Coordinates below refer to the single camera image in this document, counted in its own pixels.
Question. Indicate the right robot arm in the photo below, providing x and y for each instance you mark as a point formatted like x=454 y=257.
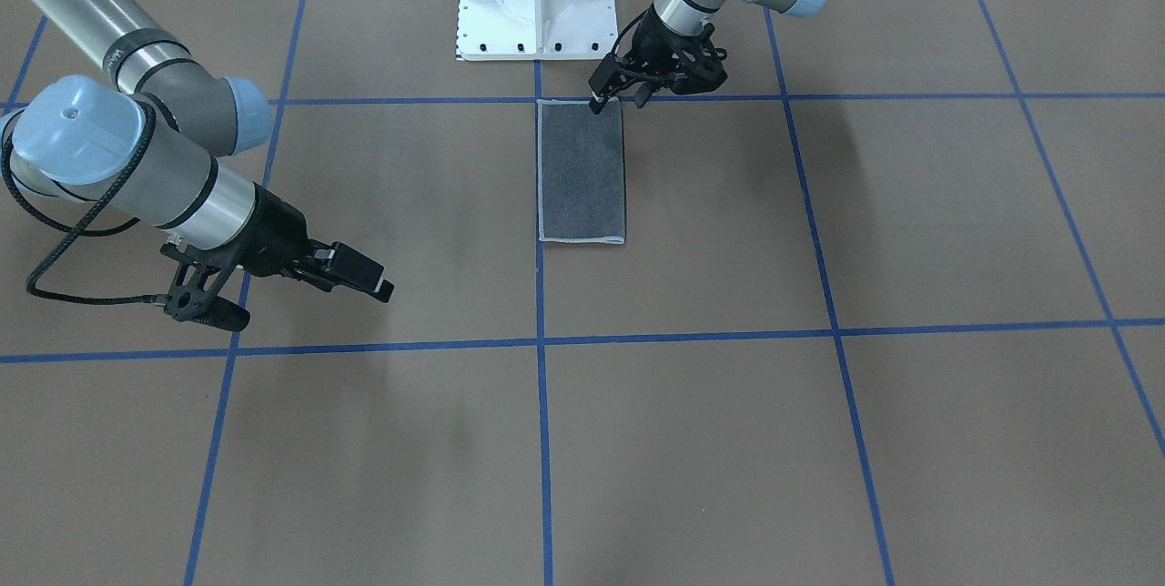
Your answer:
x=149 y=140

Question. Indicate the pink and grey towel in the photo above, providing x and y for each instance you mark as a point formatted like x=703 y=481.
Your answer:
x=581 y=186

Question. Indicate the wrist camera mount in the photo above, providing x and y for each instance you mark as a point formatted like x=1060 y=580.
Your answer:
x=194 y=292
x=699 y=63

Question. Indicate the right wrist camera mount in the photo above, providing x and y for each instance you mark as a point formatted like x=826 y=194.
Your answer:
x=194 y=292

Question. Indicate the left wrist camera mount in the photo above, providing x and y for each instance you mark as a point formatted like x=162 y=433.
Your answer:
x=699 y=63

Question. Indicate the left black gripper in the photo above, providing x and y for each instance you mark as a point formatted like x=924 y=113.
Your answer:
x=648 y=37

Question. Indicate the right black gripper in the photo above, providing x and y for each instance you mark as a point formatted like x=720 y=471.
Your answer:
x=276 y=241

